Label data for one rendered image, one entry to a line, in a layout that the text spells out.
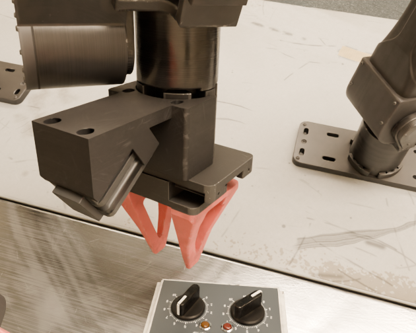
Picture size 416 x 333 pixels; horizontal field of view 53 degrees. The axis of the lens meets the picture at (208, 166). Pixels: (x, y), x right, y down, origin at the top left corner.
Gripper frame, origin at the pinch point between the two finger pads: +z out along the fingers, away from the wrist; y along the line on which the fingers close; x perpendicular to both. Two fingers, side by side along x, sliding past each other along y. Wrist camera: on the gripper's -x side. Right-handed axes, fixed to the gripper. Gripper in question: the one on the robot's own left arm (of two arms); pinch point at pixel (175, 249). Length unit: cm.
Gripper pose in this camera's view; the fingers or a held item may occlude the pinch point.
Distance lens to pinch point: 36.7
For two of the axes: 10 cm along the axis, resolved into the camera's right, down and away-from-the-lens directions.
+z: -0.4, 9.0, 4.4
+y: 8.5, 2.6, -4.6
